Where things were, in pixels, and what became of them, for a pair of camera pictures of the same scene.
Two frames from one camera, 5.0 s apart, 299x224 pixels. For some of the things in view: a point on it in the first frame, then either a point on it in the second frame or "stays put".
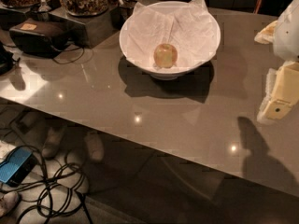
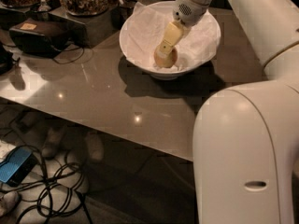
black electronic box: [37, 36] stays put
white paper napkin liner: [188, 25] stays put
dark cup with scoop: [120, 14] stays put
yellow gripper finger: [282, 91] -> [172, 37]
